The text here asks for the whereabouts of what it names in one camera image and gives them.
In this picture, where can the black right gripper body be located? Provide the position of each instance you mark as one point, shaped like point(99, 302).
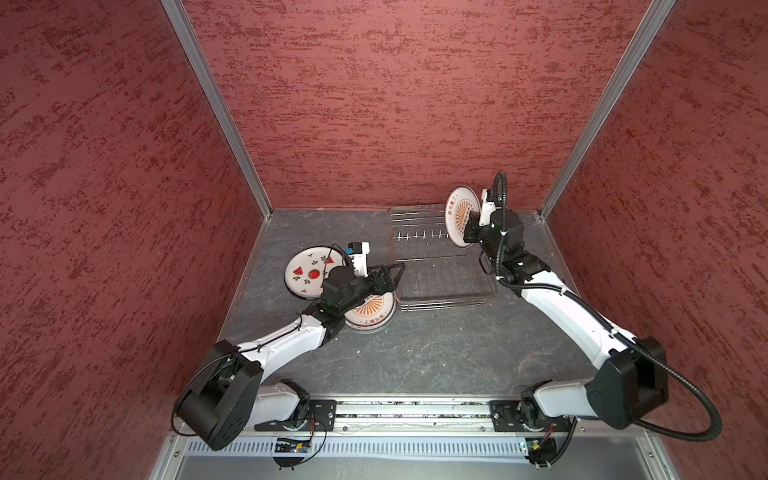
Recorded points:
point(474, 233)

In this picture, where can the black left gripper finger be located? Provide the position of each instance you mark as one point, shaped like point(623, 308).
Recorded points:
point(393, 269)
point(394, 281)

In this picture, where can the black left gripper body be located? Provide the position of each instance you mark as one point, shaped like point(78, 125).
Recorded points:
point(374, 286)

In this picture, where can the orange sunburst green rim plate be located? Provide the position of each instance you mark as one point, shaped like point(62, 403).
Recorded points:
point(461, 202)

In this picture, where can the plain white plate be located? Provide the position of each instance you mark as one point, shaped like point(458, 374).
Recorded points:
point(306, 271)

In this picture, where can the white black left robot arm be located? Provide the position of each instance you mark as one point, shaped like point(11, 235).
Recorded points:
point(226, 394)

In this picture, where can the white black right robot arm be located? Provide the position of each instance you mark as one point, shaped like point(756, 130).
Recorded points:
point(628, 384)

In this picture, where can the left base circuit board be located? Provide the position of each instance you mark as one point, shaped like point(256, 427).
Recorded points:
point(289, 453)

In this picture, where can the base circuit board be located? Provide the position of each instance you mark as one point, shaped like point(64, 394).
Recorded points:
point(289, 453)
point(540, 453)

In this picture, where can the right base circuit board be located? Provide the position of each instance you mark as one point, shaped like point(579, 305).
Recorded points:
point(540, 453)

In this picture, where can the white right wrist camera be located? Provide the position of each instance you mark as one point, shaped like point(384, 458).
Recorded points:
point(488, 207)

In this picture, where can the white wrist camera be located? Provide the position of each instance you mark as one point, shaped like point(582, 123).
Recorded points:
point(488, 207)
point(358, 252)

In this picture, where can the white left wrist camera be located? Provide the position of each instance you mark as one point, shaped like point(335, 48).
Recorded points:
point(358, 252)

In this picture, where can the metal wire dish rack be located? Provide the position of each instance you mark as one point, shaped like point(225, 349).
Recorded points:
point(438, 274)

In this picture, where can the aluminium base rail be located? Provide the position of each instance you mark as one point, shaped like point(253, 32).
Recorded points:
point(410, 428)

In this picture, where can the aluminium corner post right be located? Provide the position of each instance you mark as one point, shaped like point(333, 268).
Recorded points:
point(646, 31)

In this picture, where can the aluminium corner post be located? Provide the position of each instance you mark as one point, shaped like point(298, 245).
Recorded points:
point(184, 31)
point(646, 31)

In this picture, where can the aluminium corner post left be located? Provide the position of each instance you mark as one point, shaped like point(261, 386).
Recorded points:
point(184, 31)

